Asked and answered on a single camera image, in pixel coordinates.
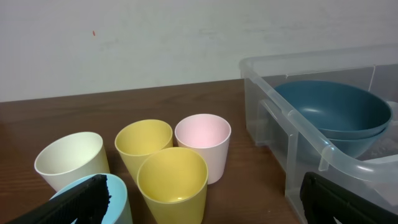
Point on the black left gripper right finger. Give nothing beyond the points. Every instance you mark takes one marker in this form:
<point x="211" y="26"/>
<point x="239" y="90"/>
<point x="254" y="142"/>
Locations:
<point x="325" y="202"/>

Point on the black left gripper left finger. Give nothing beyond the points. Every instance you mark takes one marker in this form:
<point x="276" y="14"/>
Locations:
<point x="86" y="202"/>

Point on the dark blue bowl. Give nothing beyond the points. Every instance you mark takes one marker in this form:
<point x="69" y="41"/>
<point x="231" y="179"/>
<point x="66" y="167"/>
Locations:
<point x="337" y="110"/>
<point x="356" y="147"/>

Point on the clear plastic storage container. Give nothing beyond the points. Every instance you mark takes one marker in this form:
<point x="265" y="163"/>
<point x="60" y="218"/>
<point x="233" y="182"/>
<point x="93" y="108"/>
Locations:
<point x="299" y="146"/>

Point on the light blue plastic cup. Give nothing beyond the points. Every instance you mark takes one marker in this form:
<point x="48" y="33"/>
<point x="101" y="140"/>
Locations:
<point x="119" y="211"/>

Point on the cream plastic cup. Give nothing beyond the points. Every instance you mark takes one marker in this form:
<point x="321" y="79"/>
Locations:
<point x="71" y="158"/>

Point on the yellow plastic cup rear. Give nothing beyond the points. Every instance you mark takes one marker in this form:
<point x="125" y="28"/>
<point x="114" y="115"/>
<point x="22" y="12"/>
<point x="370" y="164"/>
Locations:
<point x="137" y="141"/>

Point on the yellow plastic cup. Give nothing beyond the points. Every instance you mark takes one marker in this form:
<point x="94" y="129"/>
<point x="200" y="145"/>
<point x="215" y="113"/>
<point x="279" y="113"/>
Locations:
<point x="173" y="183"/>
<point x="137" y="141"/>

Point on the yellow plastic cup front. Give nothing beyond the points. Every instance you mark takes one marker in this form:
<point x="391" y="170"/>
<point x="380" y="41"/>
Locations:
<point x="173" y="183"/>

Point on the pink plastic cup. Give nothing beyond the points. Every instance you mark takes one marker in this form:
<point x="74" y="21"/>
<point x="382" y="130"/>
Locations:
<point x="208" y="135"/>

